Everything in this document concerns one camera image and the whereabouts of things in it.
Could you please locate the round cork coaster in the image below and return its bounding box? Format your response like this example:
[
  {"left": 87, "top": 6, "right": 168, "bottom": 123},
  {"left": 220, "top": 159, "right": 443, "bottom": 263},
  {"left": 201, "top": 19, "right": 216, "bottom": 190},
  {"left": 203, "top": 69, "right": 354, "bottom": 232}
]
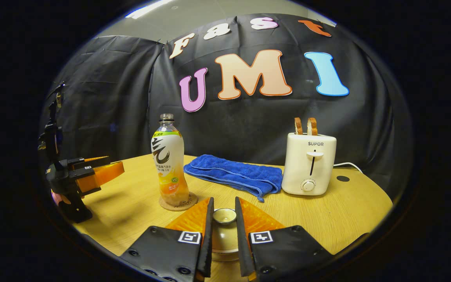
[{"left": 159, "top": 192, "right": 198, "bottom": 212}]

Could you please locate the cream ceramic teacup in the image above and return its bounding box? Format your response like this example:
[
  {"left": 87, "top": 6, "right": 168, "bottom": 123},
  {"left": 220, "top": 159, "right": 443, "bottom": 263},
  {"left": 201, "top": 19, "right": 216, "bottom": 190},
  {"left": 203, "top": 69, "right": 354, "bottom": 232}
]
[{"left": 211, "top": 248, "right": 240, "bottom": 262}]

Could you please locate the clear water bottle orange label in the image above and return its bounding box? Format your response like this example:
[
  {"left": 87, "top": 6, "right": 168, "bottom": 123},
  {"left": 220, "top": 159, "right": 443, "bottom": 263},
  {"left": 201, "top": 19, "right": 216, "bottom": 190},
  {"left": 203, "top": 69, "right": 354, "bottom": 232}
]
[{"left": 151, "top": 114, "right": 190, "bottom": 207}]

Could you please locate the black backdrop cloth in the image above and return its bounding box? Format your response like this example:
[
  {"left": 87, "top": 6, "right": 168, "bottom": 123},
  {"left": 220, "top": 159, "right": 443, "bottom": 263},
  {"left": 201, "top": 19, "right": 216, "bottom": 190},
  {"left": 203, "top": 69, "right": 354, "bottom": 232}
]
[{"left": 40, "top": 14, "right": 418, "bottom": 204}]

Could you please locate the cream toaster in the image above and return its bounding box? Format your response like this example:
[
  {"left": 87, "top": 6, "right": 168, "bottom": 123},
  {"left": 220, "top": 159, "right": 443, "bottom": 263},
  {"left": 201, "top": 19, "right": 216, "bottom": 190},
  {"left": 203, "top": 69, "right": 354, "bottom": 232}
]
[{"left": 281, "top": 132, "right": 337, "bottom": 196}]

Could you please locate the white power cable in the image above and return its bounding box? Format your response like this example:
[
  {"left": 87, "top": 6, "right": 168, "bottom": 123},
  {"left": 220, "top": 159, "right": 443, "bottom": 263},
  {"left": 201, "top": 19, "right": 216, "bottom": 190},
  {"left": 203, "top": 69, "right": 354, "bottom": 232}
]
[{"left": 333, "top": 162, "right": 364, "bottom": 174}]

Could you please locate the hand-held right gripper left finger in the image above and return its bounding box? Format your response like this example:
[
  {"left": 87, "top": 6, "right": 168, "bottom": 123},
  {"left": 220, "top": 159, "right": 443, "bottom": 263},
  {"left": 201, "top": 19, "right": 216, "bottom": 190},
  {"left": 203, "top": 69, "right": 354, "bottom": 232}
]
[{"left": 119, "top": 197, "right": 215, "bottom": 282}]

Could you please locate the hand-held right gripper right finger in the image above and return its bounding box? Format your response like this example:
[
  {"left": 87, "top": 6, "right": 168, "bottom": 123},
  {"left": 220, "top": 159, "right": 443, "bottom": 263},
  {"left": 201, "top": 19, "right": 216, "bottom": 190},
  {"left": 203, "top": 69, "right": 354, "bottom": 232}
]
[{"left": 234, "top": 197, "right": 334, "bottom": 282}]

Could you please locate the cream teacup lid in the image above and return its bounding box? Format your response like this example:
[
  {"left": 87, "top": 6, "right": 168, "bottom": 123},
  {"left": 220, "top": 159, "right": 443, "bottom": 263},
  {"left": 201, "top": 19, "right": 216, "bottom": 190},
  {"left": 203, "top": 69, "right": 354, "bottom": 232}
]
[{"left": 211, "top": 208, "right": 238, "bottom": 253}]

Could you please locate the blue folded towel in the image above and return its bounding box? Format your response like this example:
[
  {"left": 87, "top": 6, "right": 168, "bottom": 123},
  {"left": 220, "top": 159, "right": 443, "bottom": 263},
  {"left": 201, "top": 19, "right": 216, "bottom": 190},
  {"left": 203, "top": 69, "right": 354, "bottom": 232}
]
[{"left": 183, "top": 154, "right": 283, "bottom": 202}]

